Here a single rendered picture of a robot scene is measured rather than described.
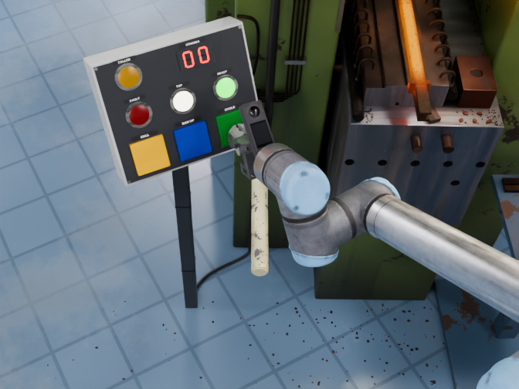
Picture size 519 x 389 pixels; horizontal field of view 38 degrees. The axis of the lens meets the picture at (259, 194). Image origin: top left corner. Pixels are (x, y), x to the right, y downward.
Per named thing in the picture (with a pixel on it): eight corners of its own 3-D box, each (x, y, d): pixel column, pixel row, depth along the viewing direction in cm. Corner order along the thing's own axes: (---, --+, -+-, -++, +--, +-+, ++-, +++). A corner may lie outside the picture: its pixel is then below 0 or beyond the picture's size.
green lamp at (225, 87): (235, 99, 166) (235, 86, 162) (215, 99, 166) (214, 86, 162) (235, 89, 168) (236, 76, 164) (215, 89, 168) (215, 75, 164)
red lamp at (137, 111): (150, 127, 160) (148, 113, 157) (128, 126, 160) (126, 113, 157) (151, 116, 162) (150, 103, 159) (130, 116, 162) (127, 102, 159)
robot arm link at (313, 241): (357, 252, 148) (345, 198, 143) (309, 279, 145) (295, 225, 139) (330, 235, 156) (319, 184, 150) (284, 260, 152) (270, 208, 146)
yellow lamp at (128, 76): (140, 89, 157) (137, 75, 153) (117, 89, 156) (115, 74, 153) (141, 79, 158) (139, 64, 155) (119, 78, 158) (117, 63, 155)
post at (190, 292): (197, 308, 254) (181, 85, 166) (185, 308, 254) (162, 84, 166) (198, 298, 256) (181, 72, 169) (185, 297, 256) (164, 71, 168)
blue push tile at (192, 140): (213, 151, 169) (205, 120, 165) (181, 162, 167) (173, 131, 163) (210, 149, 170) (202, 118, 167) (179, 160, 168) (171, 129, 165)
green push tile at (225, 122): (253, 137, 172) (246, 107, 168) (222, 148, 170) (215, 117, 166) (250, 135, 173) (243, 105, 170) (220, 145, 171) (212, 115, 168)
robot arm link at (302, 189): (293, 228, 138) (282, 180, 134) (267, 202, 149) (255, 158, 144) (338, 208, 140) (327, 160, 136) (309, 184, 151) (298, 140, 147)
